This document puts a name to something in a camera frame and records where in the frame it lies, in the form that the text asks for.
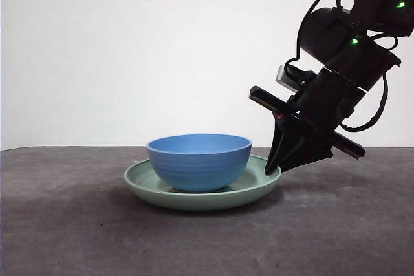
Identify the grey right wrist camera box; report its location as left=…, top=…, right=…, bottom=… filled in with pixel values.
left=276, top=65, right=303, bottom=92

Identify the blue ribbed bowl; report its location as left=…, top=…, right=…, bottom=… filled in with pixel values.
left=146, top=134, right=253, bottom=193

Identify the pale green plate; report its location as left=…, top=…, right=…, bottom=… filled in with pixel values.
left=123, top=154, right=281, bottom=211

